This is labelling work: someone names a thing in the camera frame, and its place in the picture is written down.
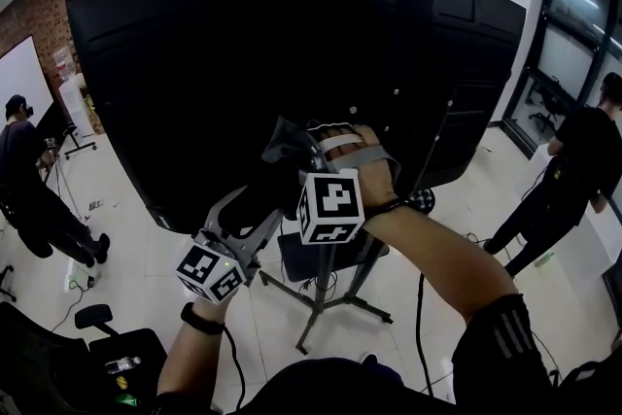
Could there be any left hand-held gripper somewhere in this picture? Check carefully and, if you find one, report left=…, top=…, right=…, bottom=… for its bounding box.
left=175, top=185, right=286, bottom=305

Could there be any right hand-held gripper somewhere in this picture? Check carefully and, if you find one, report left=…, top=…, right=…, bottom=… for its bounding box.
left=295, top=121, right=365, bottom=247

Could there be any grey cloth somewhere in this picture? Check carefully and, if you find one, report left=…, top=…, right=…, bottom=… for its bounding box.
left=260, top=115, right=317, bottom=169

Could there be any black TV stand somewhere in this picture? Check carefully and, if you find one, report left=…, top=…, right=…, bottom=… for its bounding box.
left=257, top=0, right=461, bottom=356

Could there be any person's right forearm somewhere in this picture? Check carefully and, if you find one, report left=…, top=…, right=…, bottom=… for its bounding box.
left=362, top=196, right=519, bottom=325

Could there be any person's left forearm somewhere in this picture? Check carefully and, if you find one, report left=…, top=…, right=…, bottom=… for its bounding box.
left=155, top=300, right=229, bottom=398

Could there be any whiteboard on black stand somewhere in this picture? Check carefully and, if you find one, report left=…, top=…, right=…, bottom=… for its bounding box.
left=0, top=35, right=98, bottom=161

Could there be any person's right hand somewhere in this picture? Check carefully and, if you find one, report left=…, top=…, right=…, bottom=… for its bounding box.
left=318, top=124, right=401, bottom=210

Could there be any black wristband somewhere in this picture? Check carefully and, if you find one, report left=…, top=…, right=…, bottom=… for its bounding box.
left=180, top=301, right=227, bottom=336

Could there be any checkered round stool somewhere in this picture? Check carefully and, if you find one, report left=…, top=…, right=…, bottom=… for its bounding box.
left=407, top=188, right=436, bottom=216

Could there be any large black TV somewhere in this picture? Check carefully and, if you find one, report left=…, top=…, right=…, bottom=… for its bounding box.
left=65, top=0, right=529, bottom=237

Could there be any black power adapter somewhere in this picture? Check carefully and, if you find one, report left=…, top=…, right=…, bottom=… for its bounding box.
left=65, top=274, right=98, bottom=293

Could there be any clear water bottle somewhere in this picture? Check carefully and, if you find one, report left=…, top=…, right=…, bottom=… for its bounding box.
left=105, top=356, right=142, bottom=375

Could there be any white cabinet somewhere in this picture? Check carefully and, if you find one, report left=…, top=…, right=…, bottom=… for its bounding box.
left=58, top=72, right=96, bottom=140

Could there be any person's dark clothing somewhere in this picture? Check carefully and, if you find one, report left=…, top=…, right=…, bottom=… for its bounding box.
left=155, top=294, right=555, bottom=415

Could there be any black office chair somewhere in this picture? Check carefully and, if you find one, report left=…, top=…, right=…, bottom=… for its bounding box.
left=0, top=300, right=169, bottom=415
left=528, top=91, right=568, bottom=132

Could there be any black framed glass door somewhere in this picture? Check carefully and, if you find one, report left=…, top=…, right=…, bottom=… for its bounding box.
left=502, top=0, right=622, bottom=161

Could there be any black flat panel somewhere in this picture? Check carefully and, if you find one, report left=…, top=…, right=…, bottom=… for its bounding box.
left=601, top=252, right=622, bottom=317

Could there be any black bead bracelet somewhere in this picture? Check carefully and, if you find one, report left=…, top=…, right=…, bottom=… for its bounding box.
left=373, top=197, right=412, bottom=215

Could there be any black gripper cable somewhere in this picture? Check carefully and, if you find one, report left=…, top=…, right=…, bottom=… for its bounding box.
left=415, top=271, right=436, bottom=398
left=222, top=328, right=247, bottom=412

